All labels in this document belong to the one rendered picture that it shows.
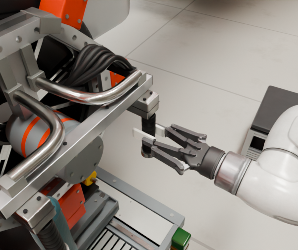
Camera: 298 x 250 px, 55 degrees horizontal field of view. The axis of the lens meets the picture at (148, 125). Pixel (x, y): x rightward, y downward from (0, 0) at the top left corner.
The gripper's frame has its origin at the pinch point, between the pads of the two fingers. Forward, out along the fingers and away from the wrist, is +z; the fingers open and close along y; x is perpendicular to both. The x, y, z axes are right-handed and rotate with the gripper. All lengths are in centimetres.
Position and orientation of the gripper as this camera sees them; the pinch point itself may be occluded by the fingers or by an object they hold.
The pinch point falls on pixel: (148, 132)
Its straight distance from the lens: 75.9
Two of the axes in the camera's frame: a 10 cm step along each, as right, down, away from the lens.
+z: -8.3, -3.9, 3.9
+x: 0.0, -7.1, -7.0
